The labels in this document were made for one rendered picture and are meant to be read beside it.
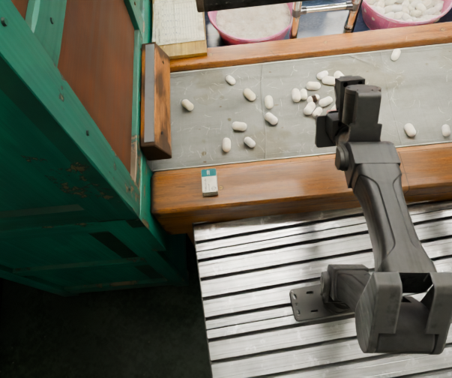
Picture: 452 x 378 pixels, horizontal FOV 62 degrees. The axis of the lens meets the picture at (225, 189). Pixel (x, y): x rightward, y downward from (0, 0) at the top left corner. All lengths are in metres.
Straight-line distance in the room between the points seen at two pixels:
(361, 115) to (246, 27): 0.63
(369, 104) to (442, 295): 0.30
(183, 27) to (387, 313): 0.92
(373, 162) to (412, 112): 0.49
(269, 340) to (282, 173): 0.37
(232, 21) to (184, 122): 0.37
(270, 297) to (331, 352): 0.17
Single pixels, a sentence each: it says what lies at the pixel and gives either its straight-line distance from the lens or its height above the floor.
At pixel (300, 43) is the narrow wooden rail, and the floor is 0.76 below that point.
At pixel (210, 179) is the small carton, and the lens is 0.87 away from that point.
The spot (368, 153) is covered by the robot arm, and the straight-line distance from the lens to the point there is 0.61.
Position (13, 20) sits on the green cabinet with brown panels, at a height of 1.30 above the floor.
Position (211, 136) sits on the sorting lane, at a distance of 0.97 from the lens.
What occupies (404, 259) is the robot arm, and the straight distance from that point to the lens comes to 0.51.
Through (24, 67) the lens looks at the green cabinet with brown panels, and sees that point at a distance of 0.46.
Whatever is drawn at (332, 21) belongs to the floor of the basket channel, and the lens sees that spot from 1.33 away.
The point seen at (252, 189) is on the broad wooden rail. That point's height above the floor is 0.76.
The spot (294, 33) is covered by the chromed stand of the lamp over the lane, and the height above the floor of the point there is 0.78.
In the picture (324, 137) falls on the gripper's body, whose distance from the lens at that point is 0.78.
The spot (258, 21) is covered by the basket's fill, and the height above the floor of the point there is 0.73.
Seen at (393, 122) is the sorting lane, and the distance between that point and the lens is 1.04.
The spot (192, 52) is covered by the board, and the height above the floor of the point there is 0.78.
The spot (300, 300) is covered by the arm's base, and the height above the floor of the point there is 0.68.
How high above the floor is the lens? 1.57
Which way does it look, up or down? 66 degrees down
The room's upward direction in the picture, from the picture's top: 10 degrees counter-clockwise
